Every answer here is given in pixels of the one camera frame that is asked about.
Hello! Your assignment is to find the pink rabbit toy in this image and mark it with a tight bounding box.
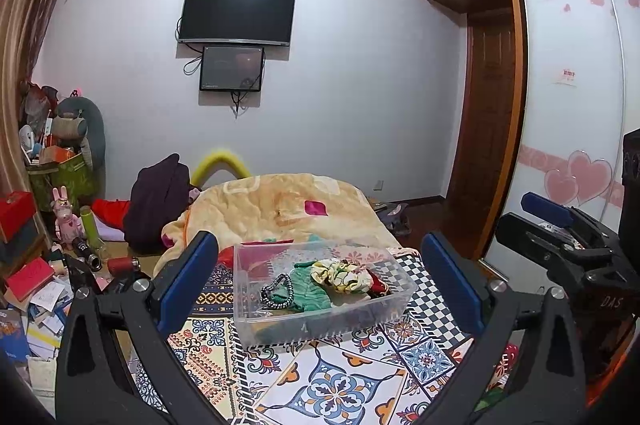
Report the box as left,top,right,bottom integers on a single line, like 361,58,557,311
51,186,83,246

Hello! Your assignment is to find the green knitted cloth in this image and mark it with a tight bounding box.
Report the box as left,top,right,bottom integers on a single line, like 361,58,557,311
280,262,334,312

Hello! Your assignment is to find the green bottle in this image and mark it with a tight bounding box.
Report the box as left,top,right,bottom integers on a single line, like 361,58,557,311
80,206,106,251

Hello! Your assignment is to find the white patterned cloth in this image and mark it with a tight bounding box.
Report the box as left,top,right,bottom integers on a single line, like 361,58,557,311
340,247,397,272

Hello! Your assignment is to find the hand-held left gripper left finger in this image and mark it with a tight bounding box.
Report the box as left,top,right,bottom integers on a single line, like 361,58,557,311
55,230,236,425

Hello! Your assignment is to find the pile of books and papers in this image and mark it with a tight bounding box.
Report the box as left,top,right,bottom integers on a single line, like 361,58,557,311
0,250,81,386

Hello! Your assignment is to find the grey purple backpack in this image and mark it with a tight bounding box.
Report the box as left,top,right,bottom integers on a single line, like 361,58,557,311
377,202,413,236

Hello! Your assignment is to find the white sliding wardrobe door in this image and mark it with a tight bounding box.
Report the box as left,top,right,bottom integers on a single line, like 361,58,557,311
482,0,640,276

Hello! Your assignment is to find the yellow fleece blanket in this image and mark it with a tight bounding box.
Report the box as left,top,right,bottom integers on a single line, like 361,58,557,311
160,173,401,263

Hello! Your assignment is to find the yellow foam noodle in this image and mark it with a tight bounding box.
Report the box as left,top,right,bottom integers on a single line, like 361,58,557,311
190,148,248,188

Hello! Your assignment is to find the red box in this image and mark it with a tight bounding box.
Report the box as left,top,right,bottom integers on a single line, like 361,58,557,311
0,191,36,243

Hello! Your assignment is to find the floral yellow scrunchie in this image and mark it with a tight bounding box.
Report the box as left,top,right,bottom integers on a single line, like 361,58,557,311
310,257,372,296

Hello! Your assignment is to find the black white scrunchie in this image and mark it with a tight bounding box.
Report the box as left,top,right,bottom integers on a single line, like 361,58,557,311
260,273,294,309

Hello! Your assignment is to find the small black wall monitor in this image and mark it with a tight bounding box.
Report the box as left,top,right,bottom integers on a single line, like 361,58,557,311
199,45,266,93

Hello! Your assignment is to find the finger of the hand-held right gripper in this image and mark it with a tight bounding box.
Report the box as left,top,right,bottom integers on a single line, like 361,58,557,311
520,191,623,251
495,211,608,291

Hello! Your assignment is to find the small red cloth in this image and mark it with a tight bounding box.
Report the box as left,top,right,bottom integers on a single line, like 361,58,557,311
367,270,392,299

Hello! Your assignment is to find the red metal tumbler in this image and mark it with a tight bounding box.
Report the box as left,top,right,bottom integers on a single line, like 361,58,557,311
107,256,143,277

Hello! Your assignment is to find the small white fan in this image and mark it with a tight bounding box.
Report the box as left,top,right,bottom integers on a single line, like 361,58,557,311
19,126,40,152

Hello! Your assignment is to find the red cloth on floor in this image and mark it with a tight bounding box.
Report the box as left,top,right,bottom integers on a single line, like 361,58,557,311
92,199,131,231

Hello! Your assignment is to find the clear plastic storage box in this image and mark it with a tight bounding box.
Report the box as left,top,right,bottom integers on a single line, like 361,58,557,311
232,241,419,348

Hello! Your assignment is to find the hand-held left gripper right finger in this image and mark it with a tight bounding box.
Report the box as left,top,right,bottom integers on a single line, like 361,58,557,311
415,231,587,425

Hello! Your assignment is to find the black wall television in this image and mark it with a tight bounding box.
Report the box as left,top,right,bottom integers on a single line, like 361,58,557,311
177,0,297,47

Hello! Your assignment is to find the brown wooden door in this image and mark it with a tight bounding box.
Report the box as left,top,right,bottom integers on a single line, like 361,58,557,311
445,12,526,258

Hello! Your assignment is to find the red knitted cloth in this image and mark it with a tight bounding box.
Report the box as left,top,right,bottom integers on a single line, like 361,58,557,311
247,259,282,282

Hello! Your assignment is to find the green fabric storage bag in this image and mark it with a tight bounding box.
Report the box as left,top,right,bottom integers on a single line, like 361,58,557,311
27,152,96,210

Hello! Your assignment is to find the black flashlight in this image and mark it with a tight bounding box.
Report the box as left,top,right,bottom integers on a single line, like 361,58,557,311
72,237,103,271

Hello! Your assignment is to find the striped brown curtain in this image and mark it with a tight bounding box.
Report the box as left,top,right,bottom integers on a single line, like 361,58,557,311
0,0,83,186

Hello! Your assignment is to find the dark purple coat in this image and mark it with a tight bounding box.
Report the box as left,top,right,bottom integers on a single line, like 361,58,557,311
122,153,193,253

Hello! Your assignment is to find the patterned bed sheet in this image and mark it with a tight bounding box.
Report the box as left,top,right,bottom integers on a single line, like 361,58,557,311
125,247,526,425

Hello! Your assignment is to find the grey plush toy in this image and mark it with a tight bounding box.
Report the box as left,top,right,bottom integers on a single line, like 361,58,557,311
52,96,107,173

